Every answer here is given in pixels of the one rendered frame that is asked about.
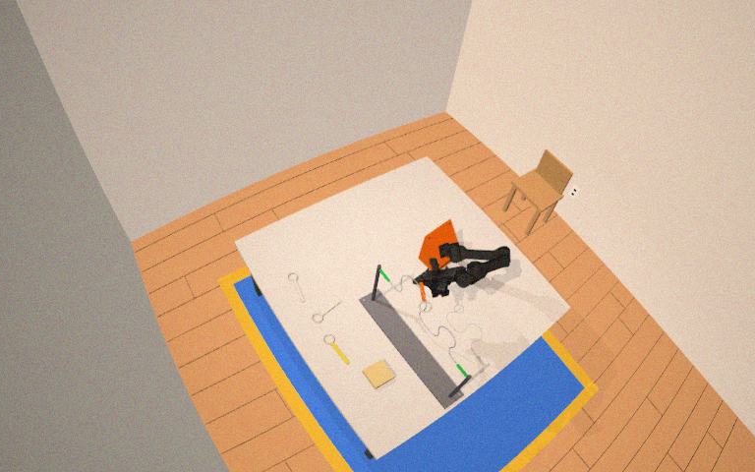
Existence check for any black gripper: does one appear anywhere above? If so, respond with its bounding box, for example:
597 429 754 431
413 258 453 298

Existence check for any grey ring with yellow handle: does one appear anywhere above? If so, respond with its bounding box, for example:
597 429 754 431
323 334 350 364

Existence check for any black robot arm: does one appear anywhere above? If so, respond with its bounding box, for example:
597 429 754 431
437 242 511 297

